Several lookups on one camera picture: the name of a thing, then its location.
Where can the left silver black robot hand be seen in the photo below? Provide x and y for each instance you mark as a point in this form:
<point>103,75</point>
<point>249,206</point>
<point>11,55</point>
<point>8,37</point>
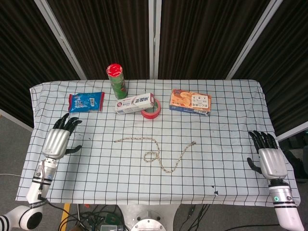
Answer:
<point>54,142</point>

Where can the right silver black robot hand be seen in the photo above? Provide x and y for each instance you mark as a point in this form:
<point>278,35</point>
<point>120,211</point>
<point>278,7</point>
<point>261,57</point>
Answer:
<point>273,161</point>

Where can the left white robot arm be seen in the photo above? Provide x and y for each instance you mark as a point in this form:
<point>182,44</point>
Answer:
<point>33,190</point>

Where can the dark floor equipment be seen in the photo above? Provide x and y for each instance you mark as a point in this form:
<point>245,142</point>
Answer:
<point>297,163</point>

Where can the blue snack packet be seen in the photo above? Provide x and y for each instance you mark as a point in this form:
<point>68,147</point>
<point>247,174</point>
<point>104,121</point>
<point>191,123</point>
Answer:
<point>84,102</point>

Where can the white black checkered tablecloth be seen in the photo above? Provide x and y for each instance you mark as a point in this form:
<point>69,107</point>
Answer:
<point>120,180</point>

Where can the green chips can red lid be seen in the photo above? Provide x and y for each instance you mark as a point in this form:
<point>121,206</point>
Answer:
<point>118,84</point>

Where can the dark ribbed partition panel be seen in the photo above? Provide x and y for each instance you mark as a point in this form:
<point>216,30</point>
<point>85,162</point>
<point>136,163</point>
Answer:
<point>288,72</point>
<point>202,36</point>
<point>106,31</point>
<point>21,60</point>

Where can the white toothpaste box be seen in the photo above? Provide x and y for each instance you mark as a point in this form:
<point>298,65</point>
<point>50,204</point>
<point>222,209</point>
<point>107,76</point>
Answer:
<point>134,103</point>

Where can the green circuit board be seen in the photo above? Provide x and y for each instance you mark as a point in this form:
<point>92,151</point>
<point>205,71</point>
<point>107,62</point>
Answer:
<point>112,218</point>

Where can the red tape roll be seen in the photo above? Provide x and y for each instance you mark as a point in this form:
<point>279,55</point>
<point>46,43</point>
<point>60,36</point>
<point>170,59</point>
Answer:
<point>150,114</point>

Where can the orange biscuit box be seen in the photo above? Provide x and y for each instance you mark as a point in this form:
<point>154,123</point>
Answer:
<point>187,101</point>

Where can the grey round metal flange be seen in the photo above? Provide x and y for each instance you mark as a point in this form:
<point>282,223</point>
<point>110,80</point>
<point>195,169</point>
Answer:
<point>149,225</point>

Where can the white metal frame bar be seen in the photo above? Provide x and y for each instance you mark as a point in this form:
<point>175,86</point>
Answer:
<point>292,134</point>
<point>60,36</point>
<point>14,119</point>
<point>154,36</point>
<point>255,36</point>

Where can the white robot torso pedestal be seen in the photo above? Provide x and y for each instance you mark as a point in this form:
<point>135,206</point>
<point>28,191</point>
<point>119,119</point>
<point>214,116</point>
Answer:
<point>125,214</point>

